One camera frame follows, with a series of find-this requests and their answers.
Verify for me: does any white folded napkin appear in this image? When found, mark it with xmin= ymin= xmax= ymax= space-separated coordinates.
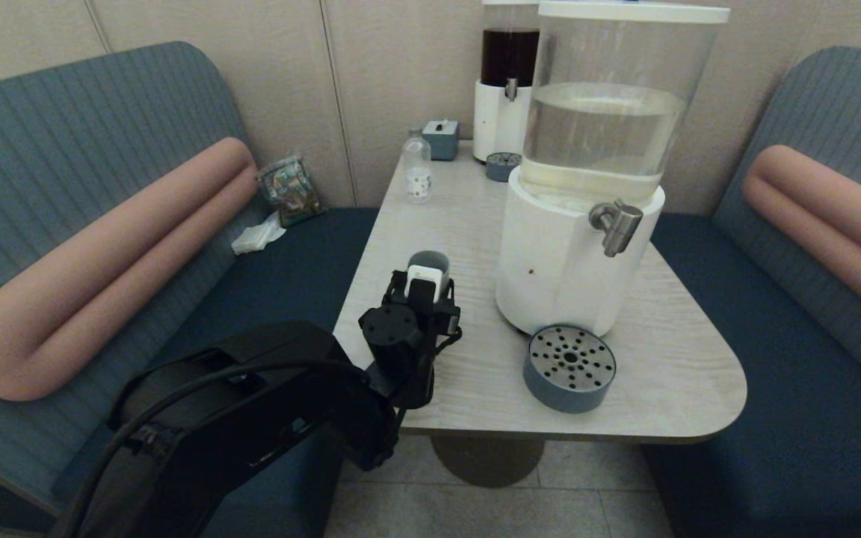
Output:
xmin=231 ymin=212 xmax=287 ymax=256

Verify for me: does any clear plastic bottle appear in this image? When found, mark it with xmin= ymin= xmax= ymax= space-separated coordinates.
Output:
xmin=402 ymin=129 xmax=433 ymax=205

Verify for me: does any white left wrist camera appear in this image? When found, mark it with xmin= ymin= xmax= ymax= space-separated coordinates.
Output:
xmin=404 ymin=265 xmax=444 ymax=303

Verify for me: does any grey-blue tissue box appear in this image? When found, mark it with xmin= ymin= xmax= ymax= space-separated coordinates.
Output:
xmin=422 ymin=120 xmax=460 ymax=162

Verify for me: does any grey plastic cup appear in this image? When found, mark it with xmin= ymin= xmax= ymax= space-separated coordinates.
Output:
xmin=407 ymin=250 xmax=451 ymax=303

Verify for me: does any green snack bag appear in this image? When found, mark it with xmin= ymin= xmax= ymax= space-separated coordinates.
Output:
xmin=256 ymin=155 xmax=327 ymax=229

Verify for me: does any white clear water dispenser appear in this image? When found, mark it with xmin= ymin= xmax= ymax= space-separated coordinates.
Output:
xmin=496 ymin=1 xmax=730 ymax=337

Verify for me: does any pink bolster cushion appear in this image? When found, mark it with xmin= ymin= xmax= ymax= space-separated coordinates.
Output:
xmin=0 ymin=137 xmax=259 ymax=402
xmin=743 ymin=145 xmax=861 ymax=337

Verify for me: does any white dark drink dispenser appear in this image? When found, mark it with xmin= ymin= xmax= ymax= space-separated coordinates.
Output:
xmin=472 ymin=0 xmax=543 ymax=164

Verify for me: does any blue upholstered bench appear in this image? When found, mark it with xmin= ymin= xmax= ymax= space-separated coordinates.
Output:
xmin=644 ymin=47 xmax=861 ymax=538
xmin=0 ymin=41 xmax=380 ymax=538

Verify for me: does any small blue drip tray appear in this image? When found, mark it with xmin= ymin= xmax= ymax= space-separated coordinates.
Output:
xmin=485 ymin=152 xmax=523 ymax=184

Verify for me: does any large blue perforated drip tray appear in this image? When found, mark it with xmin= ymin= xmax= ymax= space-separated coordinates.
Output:
xmin=523 ymin=324 xmax=617 ymax=414

